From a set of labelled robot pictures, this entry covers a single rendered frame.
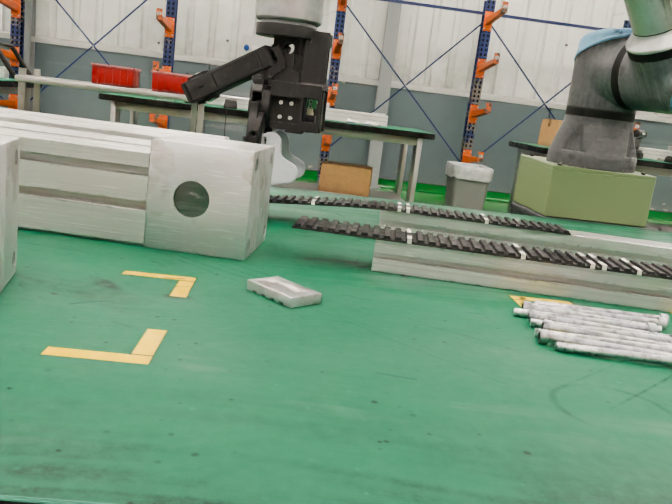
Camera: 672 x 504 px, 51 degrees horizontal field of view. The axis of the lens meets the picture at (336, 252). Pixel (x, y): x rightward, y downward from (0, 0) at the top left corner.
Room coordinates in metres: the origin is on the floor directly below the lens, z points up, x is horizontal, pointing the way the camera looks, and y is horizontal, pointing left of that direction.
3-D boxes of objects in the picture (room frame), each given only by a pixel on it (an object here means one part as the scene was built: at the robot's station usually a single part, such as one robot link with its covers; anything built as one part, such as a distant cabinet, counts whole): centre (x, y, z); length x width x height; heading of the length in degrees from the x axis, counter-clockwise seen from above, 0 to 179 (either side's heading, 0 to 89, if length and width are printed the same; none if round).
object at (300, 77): (0.84, 0.08, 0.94); 0.09 x 0.08 x 0.12; 87
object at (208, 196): (0.66, 0.12, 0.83); 0.12 x 0.09 x 0.10; 176
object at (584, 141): (1.27, -0.43, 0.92); 0.15 x 0.15 x 0.10
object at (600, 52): (1.26, -0.43, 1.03); 0.13 x 0.12 x 0.14; 29
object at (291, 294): (0.50, 0.03, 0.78); 0.05 x 0.03 x 0.01; 47
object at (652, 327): (0.52, -0.20, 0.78); 0.11 x 0.01 x 0.01; 85
